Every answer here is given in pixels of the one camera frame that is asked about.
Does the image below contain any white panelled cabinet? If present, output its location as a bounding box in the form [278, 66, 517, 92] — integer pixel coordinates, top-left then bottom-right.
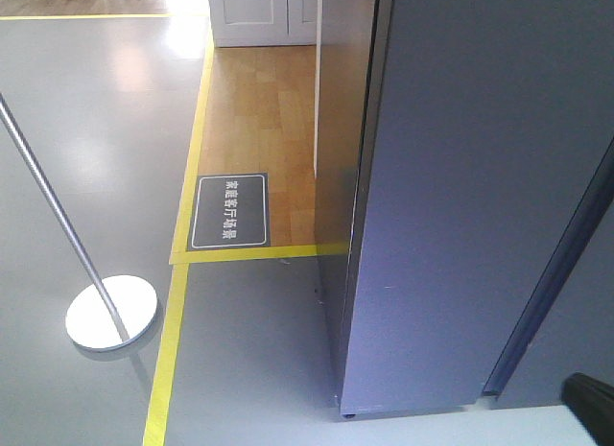
[208, 0, 318, 48]

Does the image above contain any grey floor sign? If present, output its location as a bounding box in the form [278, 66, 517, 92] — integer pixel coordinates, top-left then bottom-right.
[187, 173, 271, 251]

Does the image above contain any fridge door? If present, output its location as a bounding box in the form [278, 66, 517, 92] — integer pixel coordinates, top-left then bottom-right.
[341, 0, 613, 414]

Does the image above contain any silver floor stand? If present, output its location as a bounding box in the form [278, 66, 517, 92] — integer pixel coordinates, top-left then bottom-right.
[1, 100, 158, 352]

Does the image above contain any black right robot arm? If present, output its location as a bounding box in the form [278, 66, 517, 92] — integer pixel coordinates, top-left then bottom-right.
[560, 373, 613, 446]

